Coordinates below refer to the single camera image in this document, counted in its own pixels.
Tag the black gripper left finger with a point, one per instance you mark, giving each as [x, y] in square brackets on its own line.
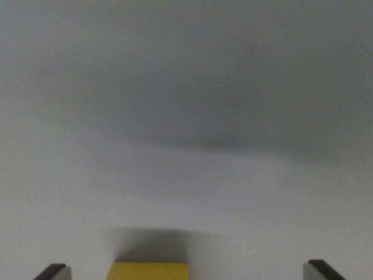
[56, 272]

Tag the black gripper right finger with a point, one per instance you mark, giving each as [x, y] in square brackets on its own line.
[317, 271]

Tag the yellow cube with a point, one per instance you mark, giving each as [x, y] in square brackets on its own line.
[148, 272]

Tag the grey plastic tub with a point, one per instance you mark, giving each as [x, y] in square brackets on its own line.
[186, 122]

